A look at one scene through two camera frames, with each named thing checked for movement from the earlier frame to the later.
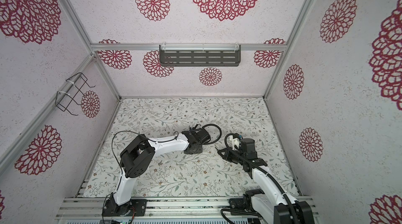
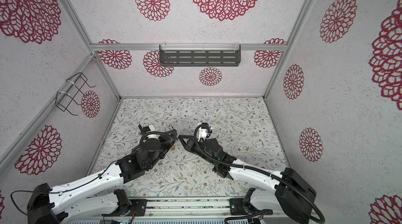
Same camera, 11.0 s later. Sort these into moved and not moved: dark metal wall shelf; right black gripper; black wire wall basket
Moved: right black gripper
Not moved: dark metal wall shelf; black wire wall basket
